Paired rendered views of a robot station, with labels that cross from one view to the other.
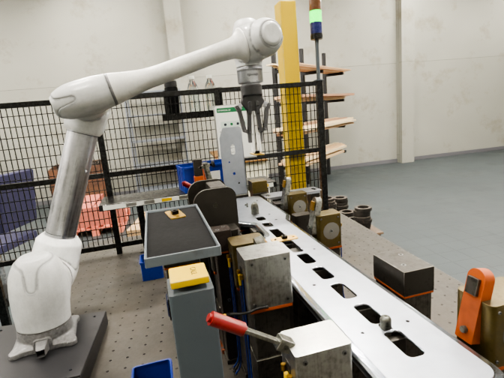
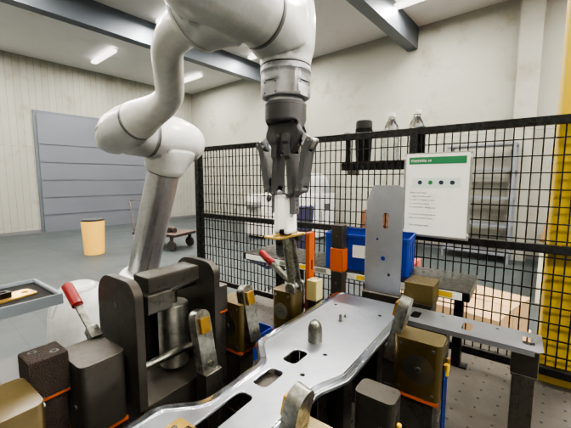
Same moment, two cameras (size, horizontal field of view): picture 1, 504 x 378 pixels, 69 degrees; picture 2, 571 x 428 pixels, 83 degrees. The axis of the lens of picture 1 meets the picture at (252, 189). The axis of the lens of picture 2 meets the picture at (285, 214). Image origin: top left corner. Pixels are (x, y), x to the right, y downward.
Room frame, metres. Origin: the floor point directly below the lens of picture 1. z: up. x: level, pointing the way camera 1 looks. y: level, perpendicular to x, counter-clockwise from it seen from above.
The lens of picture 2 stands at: (0.96, -0.49, 1.36)
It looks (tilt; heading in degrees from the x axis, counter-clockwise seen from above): 6 degrees down; 51
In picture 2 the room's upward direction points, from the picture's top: straight up
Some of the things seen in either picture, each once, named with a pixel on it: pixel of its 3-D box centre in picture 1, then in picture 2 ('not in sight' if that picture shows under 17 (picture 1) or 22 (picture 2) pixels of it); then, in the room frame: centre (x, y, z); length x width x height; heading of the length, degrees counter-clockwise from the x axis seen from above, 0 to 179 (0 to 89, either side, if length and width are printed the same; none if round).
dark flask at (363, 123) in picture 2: (172, 97); (363, 142); (2.14, 0.40, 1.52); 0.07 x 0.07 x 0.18
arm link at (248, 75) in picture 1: (250, 76); (285, 86); (1.34, -0.03, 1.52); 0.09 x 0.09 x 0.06
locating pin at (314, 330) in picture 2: (254, 209); (314, 333); (1.45, 0.00, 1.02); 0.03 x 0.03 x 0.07
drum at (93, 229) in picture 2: not in sight; (93, 236); (1.95, 6.22, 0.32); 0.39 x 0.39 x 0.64
